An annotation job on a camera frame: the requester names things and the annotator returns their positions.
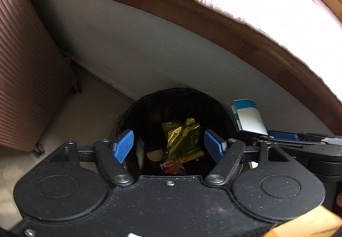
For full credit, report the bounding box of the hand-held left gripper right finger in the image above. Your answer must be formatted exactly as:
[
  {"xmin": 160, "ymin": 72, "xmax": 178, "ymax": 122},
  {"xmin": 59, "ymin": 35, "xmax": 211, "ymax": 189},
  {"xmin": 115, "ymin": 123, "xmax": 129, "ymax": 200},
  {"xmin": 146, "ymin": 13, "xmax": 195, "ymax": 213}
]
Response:
[{"xmin": 204, "ymin": 130, "xmax": 305, "ymax": 186}]

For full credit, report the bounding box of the colourful striped snack wrapper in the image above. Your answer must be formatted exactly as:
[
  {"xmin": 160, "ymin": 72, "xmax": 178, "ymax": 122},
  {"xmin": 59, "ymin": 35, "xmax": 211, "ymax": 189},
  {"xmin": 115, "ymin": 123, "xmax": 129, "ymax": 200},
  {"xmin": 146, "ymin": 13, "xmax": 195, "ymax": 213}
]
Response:
[{"xmin": 160, "ymin": 159, "xmax": 187, "ymax": 175}]

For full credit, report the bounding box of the person's yellow clothing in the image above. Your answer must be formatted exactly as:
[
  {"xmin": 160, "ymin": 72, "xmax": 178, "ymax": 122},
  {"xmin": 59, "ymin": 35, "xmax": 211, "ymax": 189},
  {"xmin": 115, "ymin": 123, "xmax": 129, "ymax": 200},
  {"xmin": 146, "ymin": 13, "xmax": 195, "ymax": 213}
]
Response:
[{"xmin": 268, "ymin": 205, "xmax": 342, "ymax": 237}]

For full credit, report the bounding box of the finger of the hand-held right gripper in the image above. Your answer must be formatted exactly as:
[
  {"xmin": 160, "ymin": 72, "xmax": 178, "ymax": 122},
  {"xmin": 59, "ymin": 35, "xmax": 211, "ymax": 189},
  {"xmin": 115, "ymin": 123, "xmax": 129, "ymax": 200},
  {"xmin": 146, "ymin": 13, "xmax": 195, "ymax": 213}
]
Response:
[
  {"xmin": 268, "ymin": 131, "xmax": 342, "ymax": 146},
  {"xmin": 236, "ymin": 130, "xmax": 270, "ymax": 147}
]

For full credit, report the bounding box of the pink ribbed suitcase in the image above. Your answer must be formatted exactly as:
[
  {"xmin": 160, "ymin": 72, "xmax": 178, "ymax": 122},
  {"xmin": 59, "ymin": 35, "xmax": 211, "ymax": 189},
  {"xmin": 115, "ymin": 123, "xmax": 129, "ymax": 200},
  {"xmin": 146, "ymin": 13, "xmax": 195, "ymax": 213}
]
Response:
[{"xmin": 0, "ymin": 0, "xmax": 84, "ymax": 158}]

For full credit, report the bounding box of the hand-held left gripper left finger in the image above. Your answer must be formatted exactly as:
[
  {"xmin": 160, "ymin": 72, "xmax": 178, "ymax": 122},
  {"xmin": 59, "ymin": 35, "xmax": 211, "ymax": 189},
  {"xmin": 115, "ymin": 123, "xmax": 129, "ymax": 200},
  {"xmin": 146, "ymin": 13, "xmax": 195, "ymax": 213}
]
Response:
[{"xmin": 44, "ymin": 130, "xmax": 135, "ymax": 187}]

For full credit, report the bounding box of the white blue carton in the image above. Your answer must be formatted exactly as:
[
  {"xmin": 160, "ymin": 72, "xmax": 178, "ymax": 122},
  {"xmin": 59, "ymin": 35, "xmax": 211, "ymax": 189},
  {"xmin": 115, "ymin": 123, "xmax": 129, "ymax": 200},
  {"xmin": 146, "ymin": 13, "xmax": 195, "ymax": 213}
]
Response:
[{"xmin": 231, "ymin": 99, "xmax": 269, "ymax": 136}]

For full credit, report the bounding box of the large gold foil wrapper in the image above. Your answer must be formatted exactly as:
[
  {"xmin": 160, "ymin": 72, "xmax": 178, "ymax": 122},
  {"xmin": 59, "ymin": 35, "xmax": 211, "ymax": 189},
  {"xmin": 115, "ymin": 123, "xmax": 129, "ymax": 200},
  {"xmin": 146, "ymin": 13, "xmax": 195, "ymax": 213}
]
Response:
[{"xmin": 162, "ymin": 118, "xmax": 205, "ymax": 165}]

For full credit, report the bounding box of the wooden desk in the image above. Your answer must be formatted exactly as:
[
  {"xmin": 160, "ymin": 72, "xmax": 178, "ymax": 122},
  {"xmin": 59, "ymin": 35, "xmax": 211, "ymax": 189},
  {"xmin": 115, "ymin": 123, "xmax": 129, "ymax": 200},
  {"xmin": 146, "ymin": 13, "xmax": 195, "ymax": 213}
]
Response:
[{"xmin": 20, "ymin": 0, "xmax": 342, "ymax": 134}]

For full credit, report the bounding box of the black trash bin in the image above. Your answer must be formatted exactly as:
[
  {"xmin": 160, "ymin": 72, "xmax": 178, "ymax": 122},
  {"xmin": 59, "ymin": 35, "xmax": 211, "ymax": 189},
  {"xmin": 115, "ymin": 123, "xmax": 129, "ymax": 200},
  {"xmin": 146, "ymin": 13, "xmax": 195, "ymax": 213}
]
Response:
[{"xmin": 115, "ymin": 88, "xmax": 236, "ymax": 177}]

